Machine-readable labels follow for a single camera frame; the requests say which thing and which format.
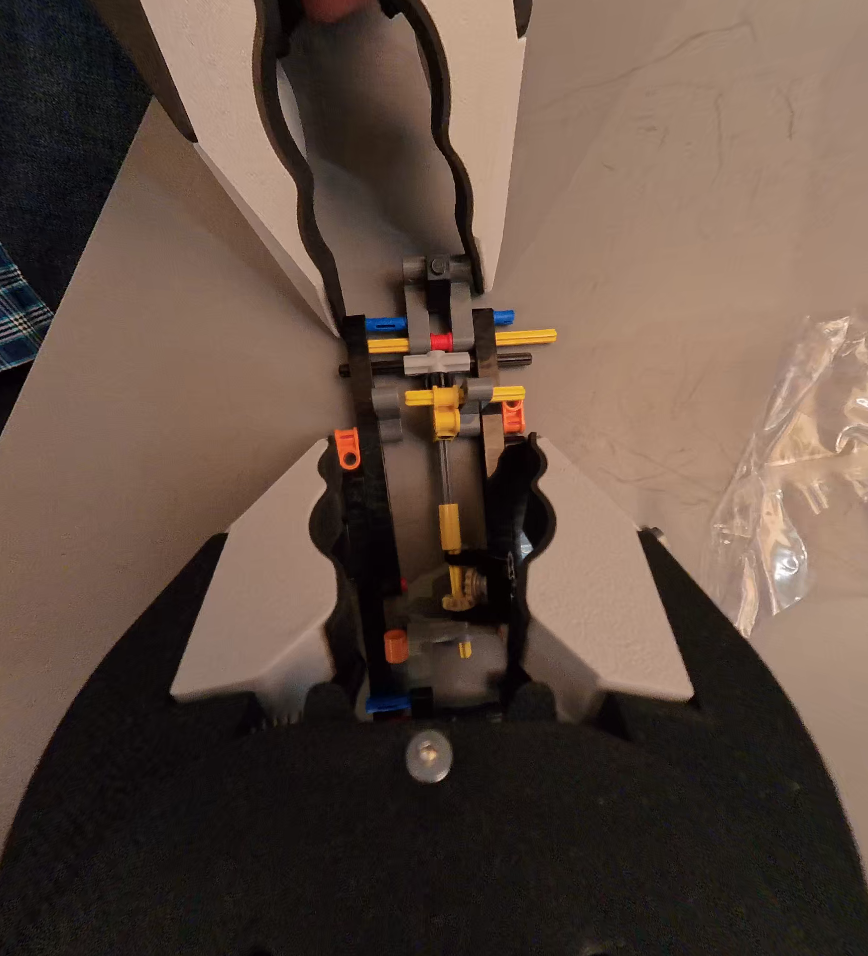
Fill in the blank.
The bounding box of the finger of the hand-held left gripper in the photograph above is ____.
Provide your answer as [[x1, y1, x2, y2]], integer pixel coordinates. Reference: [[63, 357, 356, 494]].
[[383, 0, 523, 295], [139, 0, 348, 337]]

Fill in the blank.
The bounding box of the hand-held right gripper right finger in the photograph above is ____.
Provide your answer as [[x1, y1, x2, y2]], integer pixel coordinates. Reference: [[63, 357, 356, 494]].
[[488, 434, 696, 724]]

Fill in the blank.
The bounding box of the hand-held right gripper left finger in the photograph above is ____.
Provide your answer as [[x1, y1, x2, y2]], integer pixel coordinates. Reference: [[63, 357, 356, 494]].
[[169, 439, 354, 702]]

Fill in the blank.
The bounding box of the black lego drive shaft assembly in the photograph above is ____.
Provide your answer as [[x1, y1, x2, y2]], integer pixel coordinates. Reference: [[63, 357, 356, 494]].
[[338, 254, 558, 721]]

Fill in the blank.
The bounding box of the clear plastic bag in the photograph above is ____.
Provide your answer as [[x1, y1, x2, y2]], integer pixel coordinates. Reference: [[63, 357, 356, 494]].
[[710, 310, 868, 636]]

